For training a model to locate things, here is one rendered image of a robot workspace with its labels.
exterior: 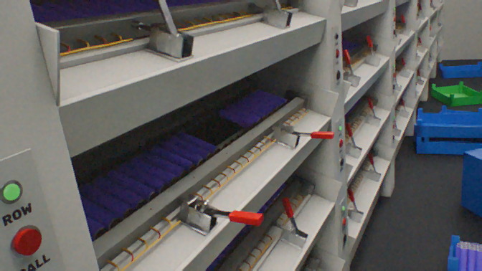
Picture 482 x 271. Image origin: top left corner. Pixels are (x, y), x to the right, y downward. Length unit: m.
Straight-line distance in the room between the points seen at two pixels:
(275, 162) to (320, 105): 0.25
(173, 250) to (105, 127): 0.17
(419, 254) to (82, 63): 1.18
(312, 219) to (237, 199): 0.34
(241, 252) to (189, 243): 0.25
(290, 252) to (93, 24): 0.51
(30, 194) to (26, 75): 0.07
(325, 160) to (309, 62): 0.21
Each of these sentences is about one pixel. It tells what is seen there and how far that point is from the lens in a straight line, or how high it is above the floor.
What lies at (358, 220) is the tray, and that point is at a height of 0.16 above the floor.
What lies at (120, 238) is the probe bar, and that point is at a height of 0.57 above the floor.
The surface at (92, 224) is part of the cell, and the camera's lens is 0.45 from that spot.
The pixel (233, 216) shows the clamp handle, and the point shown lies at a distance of 0.45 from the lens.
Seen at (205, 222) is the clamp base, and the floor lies 0.55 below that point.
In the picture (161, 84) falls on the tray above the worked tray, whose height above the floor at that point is 0.71.
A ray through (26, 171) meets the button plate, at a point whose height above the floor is 0.69.
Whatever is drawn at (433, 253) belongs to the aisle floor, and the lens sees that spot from 1.40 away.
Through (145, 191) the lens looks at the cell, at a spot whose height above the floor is 0.58.
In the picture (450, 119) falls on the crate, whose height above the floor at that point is 0.11.
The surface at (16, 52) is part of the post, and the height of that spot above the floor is 0.76.
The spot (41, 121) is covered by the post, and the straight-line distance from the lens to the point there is 0.29.
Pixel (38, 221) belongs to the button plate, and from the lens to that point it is 0.30.
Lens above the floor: 0.77
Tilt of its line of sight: 18 degrees down
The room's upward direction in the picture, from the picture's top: 7 degrees counter-clockwise
